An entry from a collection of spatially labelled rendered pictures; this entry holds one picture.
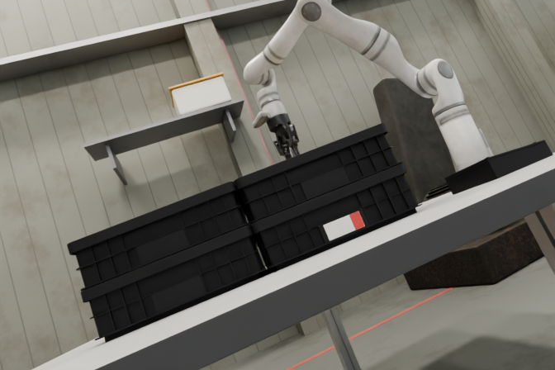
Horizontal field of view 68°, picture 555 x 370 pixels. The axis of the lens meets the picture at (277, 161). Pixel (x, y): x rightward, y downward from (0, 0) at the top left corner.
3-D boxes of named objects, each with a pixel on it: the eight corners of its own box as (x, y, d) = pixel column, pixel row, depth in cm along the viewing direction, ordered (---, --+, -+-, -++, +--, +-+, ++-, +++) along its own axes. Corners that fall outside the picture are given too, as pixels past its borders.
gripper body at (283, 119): (291, 108, 132) (301, 135, 130) (282, 120, 140) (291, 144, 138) (270, 113, 129) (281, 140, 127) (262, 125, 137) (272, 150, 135)
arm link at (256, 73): (237, 72, 138) (258, 43, 129) (257, 73, 144) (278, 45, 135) (245, 88, 136) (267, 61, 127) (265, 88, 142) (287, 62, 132)
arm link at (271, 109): (253, 129, 135) (246, 112, 137) (282, 122, 140) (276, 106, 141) (260, 117, 127) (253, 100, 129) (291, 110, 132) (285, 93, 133)
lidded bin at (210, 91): (231, 117, 408) (221, 92, 414) (234, 98, 368) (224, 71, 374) (180, 132, 394) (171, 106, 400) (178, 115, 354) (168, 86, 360)
